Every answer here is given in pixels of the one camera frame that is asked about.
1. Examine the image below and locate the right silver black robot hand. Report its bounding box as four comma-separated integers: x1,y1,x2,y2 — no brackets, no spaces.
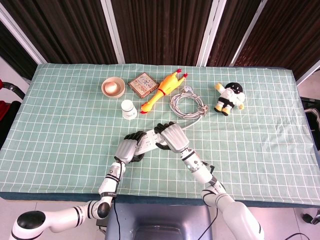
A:
153,121,191,153

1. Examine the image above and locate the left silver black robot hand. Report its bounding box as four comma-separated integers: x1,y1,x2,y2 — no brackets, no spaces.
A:
114,130,147,165

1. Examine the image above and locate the white paper cup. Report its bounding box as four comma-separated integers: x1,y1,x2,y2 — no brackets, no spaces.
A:
121,99,138,120

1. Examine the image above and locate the yellow rubber chicken toy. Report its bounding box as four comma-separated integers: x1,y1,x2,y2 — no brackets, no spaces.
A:
139,67,189,115

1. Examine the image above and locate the beige bowl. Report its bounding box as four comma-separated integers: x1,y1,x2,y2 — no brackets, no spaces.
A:
101,77,126,99

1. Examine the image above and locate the brown card box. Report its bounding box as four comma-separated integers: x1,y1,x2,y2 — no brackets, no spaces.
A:
127,72,160,99

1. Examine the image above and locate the green checked tablecloth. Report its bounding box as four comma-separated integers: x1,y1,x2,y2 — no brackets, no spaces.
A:
0,62,320,203

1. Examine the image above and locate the black white plush doll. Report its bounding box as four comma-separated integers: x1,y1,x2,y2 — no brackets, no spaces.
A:
213,82,246,117

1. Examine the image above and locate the grey robot torso base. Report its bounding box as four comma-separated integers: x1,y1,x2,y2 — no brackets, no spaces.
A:
104,202,213,240

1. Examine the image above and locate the dark folding screen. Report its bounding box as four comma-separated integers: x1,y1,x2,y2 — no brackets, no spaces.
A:
0,0,320,81

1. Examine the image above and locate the black chair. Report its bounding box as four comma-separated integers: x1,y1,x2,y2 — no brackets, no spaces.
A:
299,96,320,151
0,79,26,151

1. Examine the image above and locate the grey cable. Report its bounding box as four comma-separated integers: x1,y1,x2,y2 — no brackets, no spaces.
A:
169,85,210,130

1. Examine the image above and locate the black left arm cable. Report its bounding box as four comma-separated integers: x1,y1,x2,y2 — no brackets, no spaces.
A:
111,161,126,240

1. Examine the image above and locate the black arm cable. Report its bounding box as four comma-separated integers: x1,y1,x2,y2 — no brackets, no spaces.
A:
199,163,220,240
111,161,126,240

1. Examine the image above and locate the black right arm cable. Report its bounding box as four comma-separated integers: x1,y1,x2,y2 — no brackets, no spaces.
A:
199,163,220,240

